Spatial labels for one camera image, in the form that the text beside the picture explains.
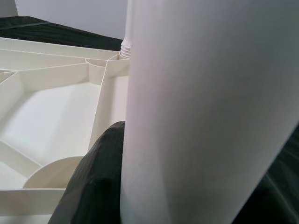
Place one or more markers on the white plastic table top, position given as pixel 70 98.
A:
pixel 58 112

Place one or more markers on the black tablecloth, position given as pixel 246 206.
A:
pixel 58 32

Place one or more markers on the white plastic table leg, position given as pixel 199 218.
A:
pixel 126 49
pixel 198 105

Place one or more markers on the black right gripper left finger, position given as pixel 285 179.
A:
pixel 93 186

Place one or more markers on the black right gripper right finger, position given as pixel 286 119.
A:
pixel 275 205

